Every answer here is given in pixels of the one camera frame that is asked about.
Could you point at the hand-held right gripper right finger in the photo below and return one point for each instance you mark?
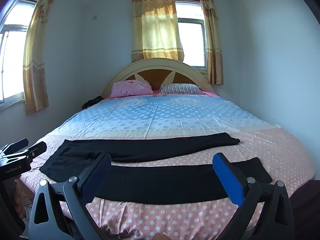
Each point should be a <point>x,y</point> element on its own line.
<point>228,180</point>

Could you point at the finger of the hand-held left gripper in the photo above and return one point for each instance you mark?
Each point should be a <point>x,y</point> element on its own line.
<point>37,149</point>
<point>18,143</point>

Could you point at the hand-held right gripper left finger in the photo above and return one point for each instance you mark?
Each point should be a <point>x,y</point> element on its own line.
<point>96,177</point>

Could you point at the black pants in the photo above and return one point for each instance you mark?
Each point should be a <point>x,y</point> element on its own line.
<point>150,182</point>

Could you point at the dark cloth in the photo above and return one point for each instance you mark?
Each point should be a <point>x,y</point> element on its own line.
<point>91,102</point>

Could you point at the bed with polka-dot sheet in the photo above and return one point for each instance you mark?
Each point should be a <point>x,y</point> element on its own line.
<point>175,120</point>

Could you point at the large window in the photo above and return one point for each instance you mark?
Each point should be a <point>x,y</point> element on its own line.
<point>12,55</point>

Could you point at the long yellow curtain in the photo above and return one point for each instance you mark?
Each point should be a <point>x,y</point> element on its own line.
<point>37,55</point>

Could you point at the pink pillow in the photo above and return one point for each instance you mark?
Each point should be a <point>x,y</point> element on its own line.
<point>130,88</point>

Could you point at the striped pillow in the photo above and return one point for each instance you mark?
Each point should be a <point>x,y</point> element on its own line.
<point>180,89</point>

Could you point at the cream and brown headboard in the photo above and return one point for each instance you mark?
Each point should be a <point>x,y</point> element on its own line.
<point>150,76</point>

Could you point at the narrow yellow curtain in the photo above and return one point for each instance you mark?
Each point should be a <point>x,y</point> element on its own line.
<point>212,42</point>

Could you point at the small window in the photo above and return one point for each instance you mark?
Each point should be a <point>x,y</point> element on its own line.
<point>192,42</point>

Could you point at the wide yellow curtain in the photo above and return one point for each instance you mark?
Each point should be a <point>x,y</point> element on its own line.
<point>155,30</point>

